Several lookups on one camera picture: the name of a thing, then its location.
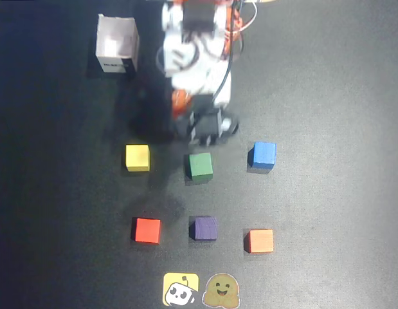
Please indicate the white gripper body with motor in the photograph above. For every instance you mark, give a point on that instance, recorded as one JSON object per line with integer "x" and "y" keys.
{"x": 208, "y": 126}

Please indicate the orange wooden cube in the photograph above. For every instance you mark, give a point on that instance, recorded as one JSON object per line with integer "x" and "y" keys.
{"x": 259, "y": 241}

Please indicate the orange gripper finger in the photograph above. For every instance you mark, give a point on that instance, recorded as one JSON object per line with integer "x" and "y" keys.
{"x": 180, "y": 103}

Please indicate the blue wooden cube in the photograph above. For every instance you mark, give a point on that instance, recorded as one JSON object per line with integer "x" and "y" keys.
{"x": 263, "y": 155}

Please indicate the red wooden cube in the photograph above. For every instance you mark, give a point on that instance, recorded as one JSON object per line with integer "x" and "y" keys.
{"x": 147, "y": 230}

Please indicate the yellow robot face sticker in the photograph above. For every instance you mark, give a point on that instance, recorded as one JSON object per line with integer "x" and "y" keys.
{"x": 180, "y": 289}

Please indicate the purple wooden cube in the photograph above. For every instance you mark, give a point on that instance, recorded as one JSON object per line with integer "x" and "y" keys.
{"x": 204, "y": 228}

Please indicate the hugging face emoji sticker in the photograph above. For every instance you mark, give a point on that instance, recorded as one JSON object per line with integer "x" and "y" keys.
{"x": 222, "y": 290}

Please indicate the yellow wooden cube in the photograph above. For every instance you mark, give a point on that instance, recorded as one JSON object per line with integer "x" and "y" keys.
{"x": 137, "y": 157}

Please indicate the white and black cardboard box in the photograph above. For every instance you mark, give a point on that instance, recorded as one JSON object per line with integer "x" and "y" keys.
{"x": 116, "y": 43}

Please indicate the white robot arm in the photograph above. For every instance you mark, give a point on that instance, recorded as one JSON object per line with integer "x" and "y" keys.
{"x": 195, "y": 54}

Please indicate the green wooden cube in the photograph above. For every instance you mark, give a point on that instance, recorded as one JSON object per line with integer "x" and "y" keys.
{"x": 200, "y": 166}

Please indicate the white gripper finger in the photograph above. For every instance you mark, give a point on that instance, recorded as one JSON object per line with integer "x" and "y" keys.
{"x": 231, "y": 123}

